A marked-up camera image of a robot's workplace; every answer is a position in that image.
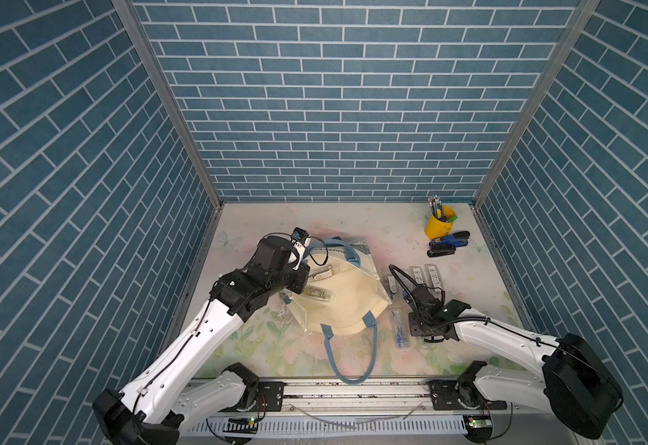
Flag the compass case inside bag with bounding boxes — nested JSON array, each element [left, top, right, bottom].
[[309, 265, 335, 281]]

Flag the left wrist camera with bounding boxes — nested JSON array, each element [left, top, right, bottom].
[[290, 227, 309, 270]]

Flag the blue stapler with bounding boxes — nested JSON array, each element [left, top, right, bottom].
[[429, 231, 470, 248]]

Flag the yellow pen holder cup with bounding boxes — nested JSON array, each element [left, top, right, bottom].
[[424, 206, 457, 240]]

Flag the black stapler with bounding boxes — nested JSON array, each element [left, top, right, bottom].
[[427, 244, 457, 258]]

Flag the clear compass set case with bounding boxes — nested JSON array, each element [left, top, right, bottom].
[[382, 267, 399, 299]]

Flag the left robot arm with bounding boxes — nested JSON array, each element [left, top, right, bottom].
[[93, 228, 310, 444]]

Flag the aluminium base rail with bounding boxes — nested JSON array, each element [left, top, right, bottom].
[[113, 375, 603, 445]]

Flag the cream canvas tote bag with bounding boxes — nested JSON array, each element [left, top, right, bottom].
[[280, 237, 392, 385]]

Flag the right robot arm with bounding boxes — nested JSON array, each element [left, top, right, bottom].
[[404, 285, 624, 439]]

